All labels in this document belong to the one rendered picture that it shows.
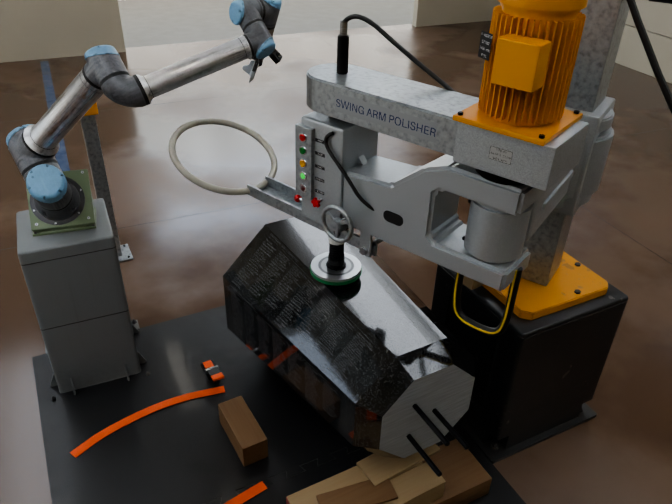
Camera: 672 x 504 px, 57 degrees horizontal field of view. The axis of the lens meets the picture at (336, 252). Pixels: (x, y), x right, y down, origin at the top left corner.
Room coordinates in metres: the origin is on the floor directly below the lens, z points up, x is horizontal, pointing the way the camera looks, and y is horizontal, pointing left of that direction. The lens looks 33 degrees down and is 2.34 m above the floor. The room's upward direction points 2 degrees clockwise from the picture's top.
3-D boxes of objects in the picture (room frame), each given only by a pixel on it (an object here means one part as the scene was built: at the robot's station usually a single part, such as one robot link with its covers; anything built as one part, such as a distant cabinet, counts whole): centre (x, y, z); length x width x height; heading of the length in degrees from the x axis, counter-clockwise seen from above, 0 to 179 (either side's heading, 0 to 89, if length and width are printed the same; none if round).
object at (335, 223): (1.98, -0.02, 1.18); 0.15 x 0.10 x 0.15; 52
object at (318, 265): (2.15, 0.00, 0.86); 0.21 x 0.21 x 0.01
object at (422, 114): (1.93, -0.28, 1.60); 0.96 x 0.25 x 0.17; 52
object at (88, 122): (3.44, 1.48, 0.54); 0.20 x 0.20 x 1.09; 28
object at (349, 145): (2.10, -0.06, 1.30); 0.36 x 0.22 x 0.45; 52
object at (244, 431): (1.93, 0.40, 0.07); 0.30 x 0.12 x 0.12; 31
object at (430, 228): (1.89, -0.30, 1.29); 0.74 x 0.23 x 0.49; 52
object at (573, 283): (2.28, -0.88, 0.76); 0.49 x 0.49 x 0.05; 28
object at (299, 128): (2.10, 0.12, 1.35); 0.08 x 0.03 x 0.28; 52
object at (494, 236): (1.74, -0.52, 1.33); 0.19 x 0.19 x 0.20
